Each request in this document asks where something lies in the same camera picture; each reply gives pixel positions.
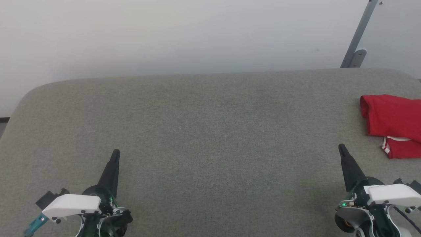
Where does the grey fabric sofa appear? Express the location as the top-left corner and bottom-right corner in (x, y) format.
(0, 67), (421, 237)

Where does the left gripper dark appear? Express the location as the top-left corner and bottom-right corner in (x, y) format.
(82, 149), (134, 228)

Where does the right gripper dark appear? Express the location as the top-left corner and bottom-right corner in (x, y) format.
(338, 144), (385, 206)

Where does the left teal plug cable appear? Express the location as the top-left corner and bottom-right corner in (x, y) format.
(24, 213), (50, 237)

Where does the red and white shirt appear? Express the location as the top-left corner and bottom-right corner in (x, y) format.
(359, 94), (421, 159)

